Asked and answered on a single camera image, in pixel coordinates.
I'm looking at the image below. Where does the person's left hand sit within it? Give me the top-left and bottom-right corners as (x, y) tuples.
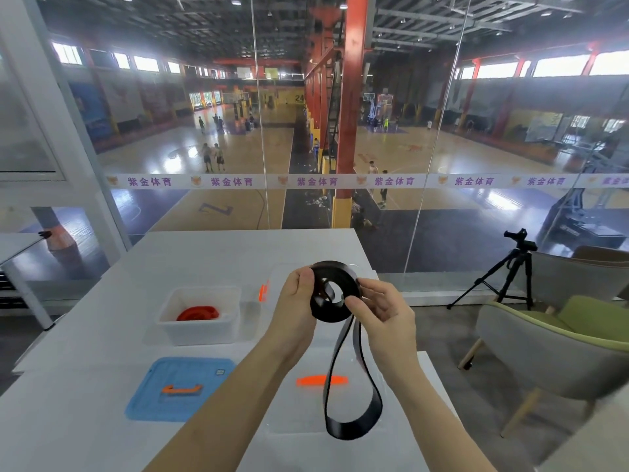
(268, 266), (317, 358)

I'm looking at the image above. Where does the person's right hand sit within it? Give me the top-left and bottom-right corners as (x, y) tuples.
(344, 277), (419, 375)

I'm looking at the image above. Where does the black resistance band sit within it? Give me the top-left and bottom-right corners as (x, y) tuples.
(310, 261), (384, 441)

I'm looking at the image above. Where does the person's right forearm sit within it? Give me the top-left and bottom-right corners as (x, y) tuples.
(371, 356), (498, 472)

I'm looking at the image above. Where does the person's left forearm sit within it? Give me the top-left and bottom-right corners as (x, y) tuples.
(147, 335), (308, 472)

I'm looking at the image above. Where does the clear bin with orange latch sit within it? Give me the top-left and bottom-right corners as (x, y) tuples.
(239, 264), (380, 341)

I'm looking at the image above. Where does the yellow column padding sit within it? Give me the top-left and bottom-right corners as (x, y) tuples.
(332, 196), (356, 229)

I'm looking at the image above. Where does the white printed window strip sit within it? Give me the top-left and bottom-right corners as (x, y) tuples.
(105, 172), (629, 190)

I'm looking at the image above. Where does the red resistance band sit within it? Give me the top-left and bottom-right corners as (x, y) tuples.
(176, 305), (221, 323)

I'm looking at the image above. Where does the clear bin lid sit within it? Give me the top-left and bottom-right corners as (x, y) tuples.
(265, 350), (390, 436)

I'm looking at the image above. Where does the clear plastic bin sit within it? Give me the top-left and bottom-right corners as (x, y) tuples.
(156, 287), (242, 346)

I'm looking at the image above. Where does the black tripod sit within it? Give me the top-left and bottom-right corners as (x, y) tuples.
(446, 247), (536, 311)

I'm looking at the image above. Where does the basketball hoop with backboard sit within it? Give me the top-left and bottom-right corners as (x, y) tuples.
(363, 93), (395, 129)

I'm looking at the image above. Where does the red steel column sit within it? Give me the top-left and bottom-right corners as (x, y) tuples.
(332, 0), (370, 229)

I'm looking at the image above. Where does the grey armchair with wooden legs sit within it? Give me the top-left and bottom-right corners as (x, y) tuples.
(462, 296), (629, 439)

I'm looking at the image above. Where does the blue bin lid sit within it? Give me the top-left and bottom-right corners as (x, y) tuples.
(125, 358), (237, 423)

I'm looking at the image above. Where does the beige armchair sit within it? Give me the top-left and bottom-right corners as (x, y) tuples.
(527, 246), (629, 316)

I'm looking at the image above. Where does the green seat cushion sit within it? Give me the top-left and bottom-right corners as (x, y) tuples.
(491, 296), (629, 350)

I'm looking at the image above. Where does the basketball hoop stand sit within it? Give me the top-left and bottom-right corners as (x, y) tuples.
(553, 137), (629, 237)

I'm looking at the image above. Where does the white side table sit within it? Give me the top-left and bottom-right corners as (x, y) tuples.
(0, 232), (56, 333)

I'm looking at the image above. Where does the orange handle of clear lid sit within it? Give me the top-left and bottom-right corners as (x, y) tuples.
(296, 374), (349, 388)

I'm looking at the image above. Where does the black camera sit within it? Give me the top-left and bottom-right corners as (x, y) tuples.
(504, 228), (538, 252)

